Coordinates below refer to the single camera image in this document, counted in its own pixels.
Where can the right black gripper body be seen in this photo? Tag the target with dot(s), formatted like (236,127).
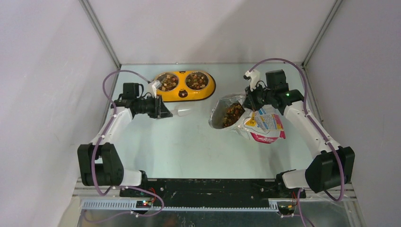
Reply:
(259,96)

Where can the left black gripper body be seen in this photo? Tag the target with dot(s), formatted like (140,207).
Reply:
(154,107)

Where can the clear plastic scoop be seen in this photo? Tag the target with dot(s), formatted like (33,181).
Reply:
(182,110)

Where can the yellow double pet bowl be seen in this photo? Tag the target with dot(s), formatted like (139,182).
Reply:
(184,94)

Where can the pet food bag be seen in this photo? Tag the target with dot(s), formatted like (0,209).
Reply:
(263,126)

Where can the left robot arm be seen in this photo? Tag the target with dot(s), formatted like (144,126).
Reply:
(99,160)

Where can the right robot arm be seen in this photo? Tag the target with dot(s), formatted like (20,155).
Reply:
(332,164)

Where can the brown pet food kibble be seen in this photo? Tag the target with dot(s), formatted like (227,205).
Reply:
(232,115)

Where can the kibble in left bowl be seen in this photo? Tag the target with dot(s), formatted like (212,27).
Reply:
(169,81)

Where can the kibble in bowl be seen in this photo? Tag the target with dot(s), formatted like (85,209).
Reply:
(197,80)
(169,81)

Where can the kibble in right bowl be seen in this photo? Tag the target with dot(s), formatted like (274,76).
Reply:
(197,80)

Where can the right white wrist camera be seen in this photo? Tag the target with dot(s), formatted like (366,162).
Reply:
(253,76)

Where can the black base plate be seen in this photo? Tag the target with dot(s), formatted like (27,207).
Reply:
(218,193)

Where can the aluminium frame rail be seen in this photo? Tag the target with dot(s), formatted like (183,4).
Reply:
(129,199)

